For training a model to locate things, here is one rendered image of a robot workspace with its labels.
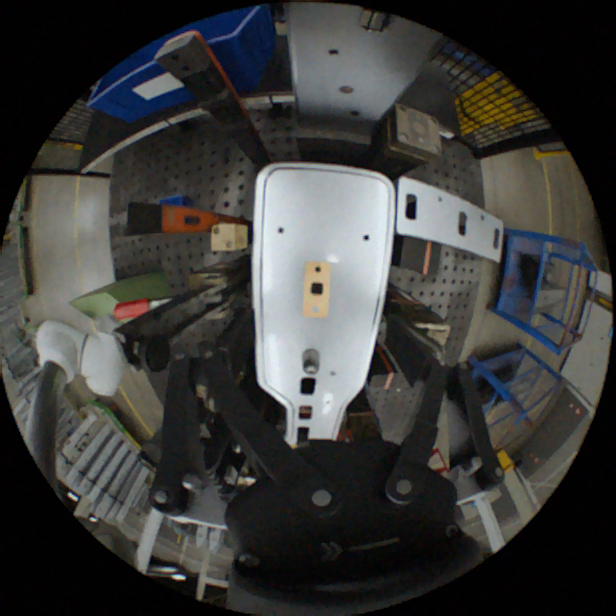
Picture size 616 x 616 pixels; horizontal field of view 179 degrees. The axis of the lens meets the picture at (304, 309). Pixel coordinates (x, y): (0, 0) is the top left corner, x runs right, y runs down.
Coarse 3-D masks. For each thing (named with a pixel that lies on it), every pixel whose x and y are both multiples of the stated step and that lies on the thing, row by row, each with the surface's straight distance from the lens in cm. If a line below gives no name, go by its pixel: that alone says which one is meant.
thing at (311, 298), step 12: (312, 264) 30; (324, 264) 30; (312, 276) 30; (324, 276) 30; (312, 288) 29; (324, 288) 30; (312, 300) 29; (324, 300) 29; (312, 312) 29; (324, 312) 29
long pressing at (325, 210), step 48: (288, 192) 31; (336, 192) 31; (384, 192) 34; (288, 240) 30; (336, 240) 31; (384, 240) 33; (288, 288) 31; (336, 288) 32; (384, 288) 34; (288, 336) 35; (336, 336) 35; (288, 384) 41; (336, 384) 42; (288, 432) 54; (336, 432) 56
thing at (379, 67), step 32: (288, 32) 21; (320, 32) 21; (352, 32) 21; (384, 32) 21; (416, 32) 21; (320, 64) 24; (352, 64) 24; (384, 64) 24; (416, 64) 24; (320, 96) 28; (352, 96) 28; (384, 96) 28; (320, 128) 35; (352, 128) 35
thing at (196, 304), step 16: (208, 288) 25; (176, 304) 21; (192, 304) 24; (208, 304) 28; (224, 304) 28; (144, 320) 19; (160, 320) 19; (176, 320) 22; (192, 320) 24; (128, 336) 17; (144, 336) 20; (160, 336) 16; (176, 336) 21; (128, 352) 19; (144, 352) 16; (160, 352) 16; (128, 368) 19; (160, 368) 17
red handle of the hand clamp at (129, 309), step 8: (168, 296) 28; (176, 296) 28; (208, 296) 27; (216, 296) 27; (120, 304) 29; (128, 304) 29; (136, 304) 28; (144, 304) 28; (152, 304) 28; (160, 304) 28; (120, 312) 29; (128, 312) 28; (136, 312) 28; (144, 312) 28
